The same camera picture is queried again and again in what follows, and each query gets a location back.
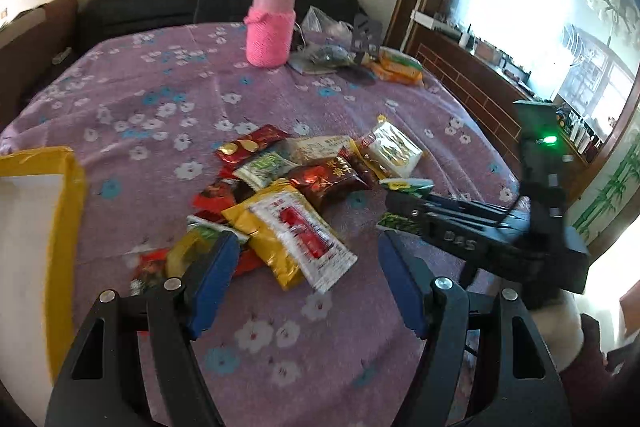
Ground person's right hand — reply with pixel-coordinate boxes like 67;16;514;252
531;292;584;374

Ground orange red snack packet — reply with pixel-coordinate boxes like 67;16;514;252
232;251;265;278

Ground row of small sill items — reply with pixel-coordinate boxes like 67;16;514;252
432;9;608;158

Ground square cracker packet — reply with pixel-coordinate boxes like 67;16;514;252
360;117;424;180

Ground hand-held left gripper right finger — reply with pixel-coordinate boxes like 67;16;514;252
378;231;566;427

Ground yellow snack packet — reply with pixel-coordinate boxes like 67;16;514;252
221;179;307;291

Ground green white snack packet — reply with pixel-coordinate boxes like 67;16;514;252
234;152;297;191

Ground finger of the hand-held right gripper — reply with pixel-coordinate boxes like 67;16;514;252
422;217;481;265
386;193;521;228

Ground clear plastic bag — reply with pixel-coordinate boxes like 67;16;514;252
300;6;353;38

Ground small dark red candy packet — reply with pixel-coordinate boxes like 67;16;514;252
340;142;377;188

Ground bottle with pink knit sleeve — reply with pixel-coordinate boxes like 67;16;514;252
244;0;299;68

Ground white box on sill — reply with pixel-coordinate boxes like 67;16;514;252
411;9;462;42

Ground person's right forearm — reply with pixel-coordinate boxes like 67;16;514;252
557;313;632;427

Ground wooden window cabinet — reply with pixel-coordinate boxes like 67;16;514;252
385;0;626;202

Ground red gold snack packet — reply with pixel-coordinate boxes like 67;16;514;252
216;124;291;178

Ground green bamboo wall sticker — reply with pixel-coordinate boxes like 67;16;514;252
574;147;640;240

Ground black sofa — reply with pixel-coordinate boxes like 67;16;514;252
75;0;368;58

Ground dark filled plastic bag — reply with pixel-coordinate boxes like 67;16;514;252
287;43;353;75

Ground dark brown candy packet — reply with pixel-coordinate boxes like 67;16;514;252
289;157;375;208

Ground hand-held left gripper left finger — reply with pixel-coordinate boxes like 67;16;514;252
45;231;240;427

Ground orange snack packets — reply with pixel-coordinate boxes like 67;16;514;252
371;48;425;86

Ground red patterned snack packet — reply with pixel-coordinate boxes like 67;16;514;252
131;249;174;297

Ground pale white snack packet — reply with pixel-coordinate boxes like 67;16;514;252
282;134;352;166

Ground brown armchair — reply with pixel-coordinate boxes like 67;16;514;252
0;0;79;120

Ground yellow-rimmed white tray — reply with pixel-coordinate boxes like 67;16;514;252
0;147;88;388

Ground purple floral tablecloth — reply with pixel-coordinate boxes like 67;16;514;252
0;22;532;427

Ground olive green snack packet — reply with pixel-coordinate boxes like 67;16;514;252
167;232;221;280

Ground white red snack packet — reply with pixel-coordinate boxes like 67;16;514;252
249;192;359;293

